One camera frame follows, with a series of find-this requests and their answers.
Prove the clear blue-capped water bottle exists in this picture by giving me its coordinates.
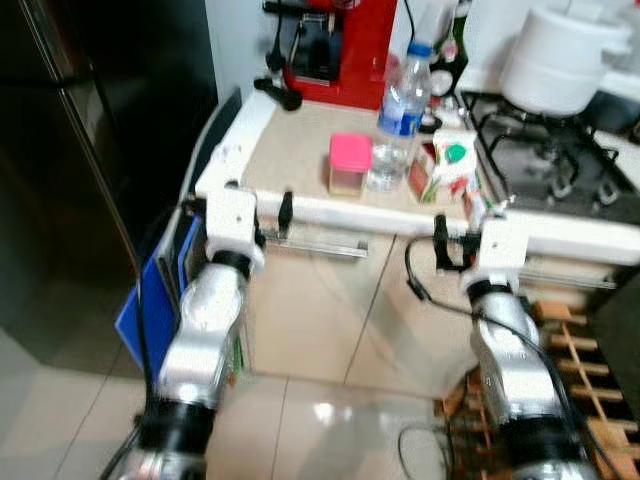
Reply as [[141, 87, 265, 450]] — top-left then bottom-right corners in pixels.
[[365, 40, 436, 193]]

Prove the tall black fridge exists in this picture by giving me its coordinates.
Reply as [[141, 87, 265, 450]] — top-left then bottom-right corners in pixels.
[[0, 0, 219, 366]]

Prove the white green red carton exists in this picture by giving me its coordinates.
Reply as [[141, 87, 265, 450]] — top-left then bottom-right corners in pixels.
[[408, 130, 481, 206]]

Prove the cream kitchen cabinet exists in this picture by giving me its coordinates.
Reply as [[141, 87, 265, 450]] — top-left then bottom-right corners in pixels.
[[193, 85, 640, 401]]

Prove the pink-lidded clear jar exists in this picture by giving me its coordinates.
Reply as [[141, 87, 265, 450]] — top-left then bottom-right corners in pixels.
[[328, 133, 373, 198]]

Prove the blue flat folder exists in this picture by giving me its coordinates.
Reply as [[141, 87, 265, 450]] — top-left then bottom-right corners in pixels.
[[115, 215, 191, 379]]

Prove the black gas stove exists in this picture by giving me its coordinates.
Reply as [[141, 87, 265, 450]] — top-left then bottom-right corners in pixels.
[[458, 88, 640, 226]]

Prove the wooden slatted rack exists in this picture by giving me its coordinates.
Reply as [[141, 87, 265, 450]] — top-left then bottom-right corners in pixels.
[[432, 295, 640, 480]]

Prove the black round dial timer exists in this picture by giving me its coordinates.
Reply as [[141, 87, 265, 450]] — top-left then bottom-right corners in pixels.
[[430, 40, 469, 99]]

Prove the red coffee machine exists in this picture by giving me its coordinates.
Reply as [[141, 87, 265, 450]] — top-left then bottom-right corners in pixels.
[[262, 0, 399, 111]]

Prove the white cooking pot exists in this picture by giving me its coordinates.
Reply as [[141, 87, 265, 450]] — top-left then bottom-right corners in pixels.
[[498, 3, 640, 118]]

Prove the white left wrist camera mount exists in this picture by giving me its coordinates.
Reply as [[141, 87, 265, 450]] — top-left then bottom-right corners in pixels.
[[205, 187, 267, 271]]

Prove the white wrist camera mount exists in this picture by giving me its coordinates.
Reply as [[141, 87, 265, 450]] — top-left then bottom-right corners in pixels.
[[468, 215, 531, 296], [205, 187, 267, 271]]

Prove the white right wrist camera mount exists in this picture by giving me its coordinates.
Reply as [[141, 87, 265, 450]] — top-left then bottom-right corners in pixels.
[[468, 215, 531, 296]]

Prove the black floor cable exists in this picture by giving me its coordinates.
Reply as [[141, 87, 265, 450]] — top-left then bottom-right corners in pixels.
[[397, 424, 453, 480]]

